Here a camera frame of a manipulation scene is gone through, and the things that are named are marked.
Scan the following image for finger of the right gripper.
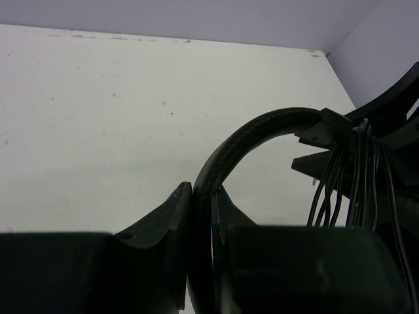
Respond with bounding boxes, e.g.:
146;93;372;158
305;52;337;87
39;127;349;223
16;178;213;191
291;152;354;183
345;63;418;150

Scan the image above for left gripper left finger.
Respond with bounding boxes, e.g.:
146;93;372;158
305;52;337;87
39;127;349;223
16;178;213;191
113;182;192;309

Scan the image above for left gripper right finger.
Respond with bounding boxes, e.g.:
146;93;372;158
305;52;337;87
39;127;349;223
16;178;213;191
211;186;257;313

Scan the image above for black headphones with cable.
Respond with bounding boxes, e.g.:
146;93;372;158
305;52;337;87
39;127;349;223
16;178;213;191
188;108;418;313

